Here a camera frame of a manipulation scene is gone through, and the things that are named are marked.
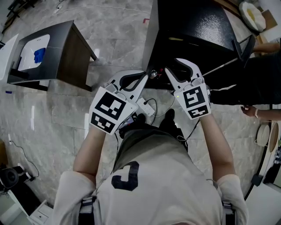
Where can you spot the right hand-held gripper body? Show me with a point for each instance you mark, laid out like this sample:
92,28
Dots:
193,99

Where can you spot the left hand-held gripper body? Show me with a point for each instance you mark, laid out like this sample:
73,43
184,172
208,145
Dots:
109,105

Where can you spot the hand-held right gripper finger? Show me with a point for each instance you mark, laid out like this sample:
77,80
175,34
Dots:
195,70
174,81

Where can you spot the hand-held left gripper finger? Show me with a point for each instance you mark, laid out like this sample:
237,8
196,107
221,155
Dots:
139,90
118,75

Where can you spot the black mini fridge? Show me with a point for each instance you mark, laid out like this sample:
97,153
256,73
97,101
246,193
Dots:
197,22

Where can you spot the person's right forearm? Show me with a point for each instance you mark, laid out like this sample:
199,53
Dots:
217,149

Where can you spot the person's left forearm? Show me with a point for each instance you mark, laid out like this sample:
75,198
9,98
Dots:
87,153

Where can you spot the dark drink bottle red cap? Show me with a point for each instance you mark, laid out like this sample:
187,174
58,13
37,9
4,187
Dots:
161,73

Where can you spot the white power strip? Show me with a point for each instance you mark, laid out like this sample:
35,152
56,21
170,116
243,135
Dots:
147,107

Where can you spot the person's black left shoe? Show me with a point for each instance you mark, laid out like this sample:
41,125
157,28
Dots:
141,118

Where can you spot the person's black shoe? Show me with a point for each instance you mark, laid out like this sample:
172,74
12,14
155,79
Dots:
169,115
141,118

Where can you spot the person's black right shoe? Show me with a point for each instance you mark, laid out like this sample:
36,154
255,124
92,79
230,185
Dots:
169,115

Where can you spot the dark table with wooden side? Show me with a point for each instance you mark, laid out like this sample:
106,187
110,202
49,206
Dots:
72,55

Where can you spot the wooden step platform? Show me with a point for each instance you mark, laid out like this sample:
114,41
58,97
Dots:
230,5

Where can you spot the round white basket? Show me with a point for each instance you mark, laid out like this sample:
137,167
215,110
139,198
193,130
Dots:
262,135

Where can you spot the white beanbag with yellow cushion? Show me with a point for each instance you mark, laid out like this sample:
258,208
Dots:
252,15

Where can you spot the blue cloth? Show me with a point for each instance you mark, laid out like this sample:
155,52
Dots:
39,55

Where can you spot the round wooden tray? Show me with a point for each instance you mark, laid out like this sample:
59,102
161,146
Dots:
274,136

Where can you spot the tan cardboard board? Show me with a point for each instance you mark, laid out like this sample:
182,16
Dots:
270,18

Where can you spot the white sink basin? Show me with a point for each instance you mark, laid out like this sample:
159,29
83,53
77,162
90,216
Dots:
28,55

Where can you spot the person's beige shirt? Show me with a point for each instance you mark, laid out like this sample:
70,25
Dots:
158,186

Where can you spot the black faucet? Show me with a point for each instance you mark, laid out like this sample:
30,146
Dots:
18,72

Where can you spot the black plastic block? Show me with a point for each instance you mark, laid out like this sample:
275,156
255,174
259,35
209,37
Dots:
256,180

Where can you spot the white cabinet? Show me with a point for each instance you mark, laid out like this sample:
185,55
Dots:
7,57

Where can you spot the black round device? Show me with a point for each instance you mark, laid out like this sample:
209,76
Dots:
9,178

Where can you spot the white drawer unit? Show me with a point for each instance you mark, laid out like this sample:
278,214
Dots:
19,211

